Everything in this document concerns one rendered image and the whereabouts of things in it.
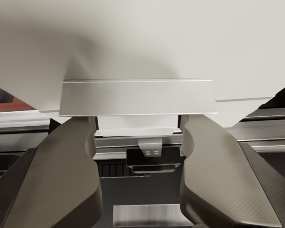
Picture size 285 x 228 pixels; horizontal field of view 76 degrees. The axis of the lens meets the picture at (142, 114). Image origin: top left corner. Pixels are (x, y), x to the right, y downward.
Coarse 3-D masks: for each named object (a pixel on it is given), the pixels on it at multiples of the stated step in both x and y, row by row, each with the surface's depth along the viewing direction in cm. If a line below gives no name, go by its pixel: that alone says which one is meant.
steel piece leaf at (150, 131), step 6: (102, 132) 21; (108, 132) 21; (114, 132) 21; (120, 132) 21; (126, 132) 21; (132, 132) 21; (138, 132) 21; (144, 132) 21; (150, 132) 21; (156, 132) 21; (162, 132) 21; (168, 132) 21
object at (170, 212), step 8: (120, 208) 20; (128, 208) 20; (136, 208) 20; (144, 208) 20; (152, 208) 20; (160, 208) 20; (168, 208) 20; (176, 208) 20; (120, 216) 20; (128, 216) 20; (136, 216) 20; (144, 216) 20; (152, 216) 20; (160, 216) 20; (168, 216) 20; (176, 216) 20; (184, 216) 20; (120, 224) 20; (128, 224) 20; (136, 224) 20; (144, 224) 20; (152, 224) 20; (160, 224) 20; (168, 224) 20; (176, 224) 20; (184, 224) 19; (192, 224) 19
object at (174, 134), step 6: (54, 120) 23; (54, 126) 23; (48, 132) 23; (174, 132) 24; (180, 132) 24; (96, 138) 24; (102, 138) 24; (108, 138) 25; (114, 138) 25; (120, 138) 25
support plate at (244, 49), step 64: (0, 0) 6; (64, 0) 6; (128, 0) 6; (192, 0) 6; (256, 0) 6; (0, 64) 9; (64, 64) 9; (128, 64) 9; (192, 64) 9; (256, 64) 10
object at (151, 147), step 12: (144, 144) 27; (156, 144) 27; (132, 156) 41; (144, 156) 40; (156, 156) 39; (168, 156) 40; (132, 168) 47; (144, 168) 41; (156, 168) 40; (168, 168) 40
